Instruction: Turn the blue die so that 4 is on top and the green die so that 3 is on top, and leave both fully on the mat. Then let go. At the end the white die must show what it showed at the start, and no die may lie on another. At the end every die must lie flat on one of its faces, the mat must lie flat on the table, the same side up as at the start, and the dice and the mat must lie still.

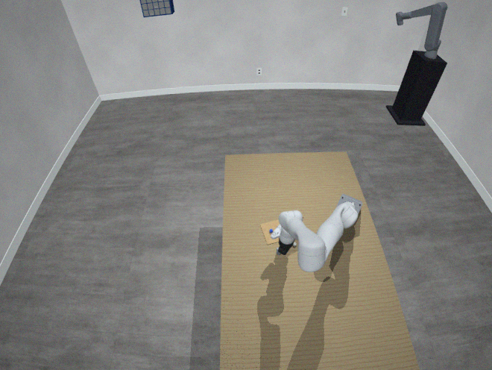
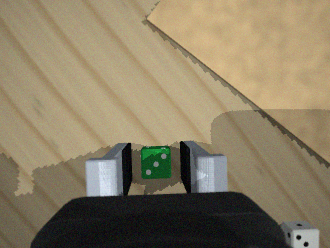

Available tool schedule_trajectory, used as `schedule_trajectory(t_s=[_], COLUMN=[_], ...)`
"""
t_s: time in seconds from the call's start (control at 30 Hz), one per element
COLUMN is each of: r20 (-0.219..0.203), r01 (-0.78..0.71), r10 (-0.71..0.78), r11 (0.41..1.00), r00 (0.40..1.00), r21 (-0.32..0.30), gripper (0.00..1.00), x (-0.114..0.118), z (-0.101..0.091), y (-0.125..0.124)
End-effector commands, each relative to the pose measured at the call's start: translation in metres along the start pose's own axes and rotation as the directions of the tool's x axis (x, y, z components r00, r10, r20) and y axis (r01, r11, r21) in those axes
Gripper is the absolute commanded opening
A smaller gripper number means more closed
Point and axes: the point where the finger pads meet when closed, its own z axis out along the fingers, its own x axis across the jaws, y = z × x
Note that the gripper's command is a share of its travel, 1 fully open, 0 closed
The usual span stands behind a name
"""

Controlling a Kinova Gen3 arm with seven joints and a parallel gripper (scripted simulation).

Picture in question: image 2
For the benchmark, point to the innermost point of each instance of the tan mat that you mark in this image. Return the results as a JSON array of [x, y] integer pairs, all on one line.
[[275, 53]]

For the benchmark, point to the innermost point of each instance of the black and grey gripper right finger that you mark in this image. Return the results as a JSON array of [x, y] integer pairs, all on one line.
[[202, 171]]

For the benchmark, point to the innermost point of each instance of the white die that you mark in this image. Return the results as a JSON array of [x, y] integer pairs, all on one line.
[[300, 234]]

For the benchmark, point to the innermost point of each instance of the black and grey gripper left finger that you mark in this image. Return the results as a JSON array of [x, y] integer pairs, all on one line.
[[110, 175]]

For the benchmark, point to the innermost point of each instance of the green die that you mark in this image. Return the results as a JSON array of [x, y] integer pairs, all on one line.
[[155, 162]]

